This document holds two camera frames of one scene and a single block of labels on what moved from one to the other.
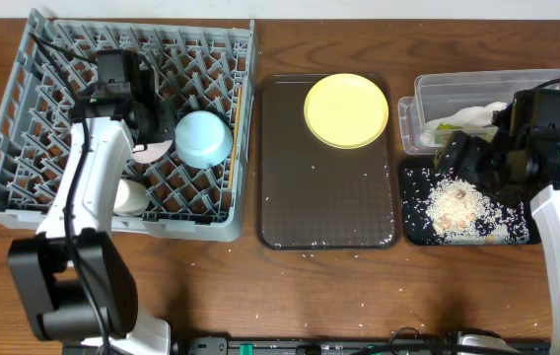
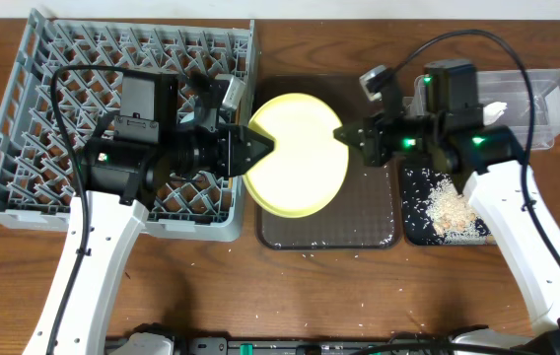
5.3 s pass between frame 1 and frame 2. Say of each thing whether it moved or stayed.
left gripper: moved
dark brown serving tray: stayed
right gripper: moved
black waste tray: stayed
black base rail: stayed
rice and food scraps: stayed
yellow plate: moved
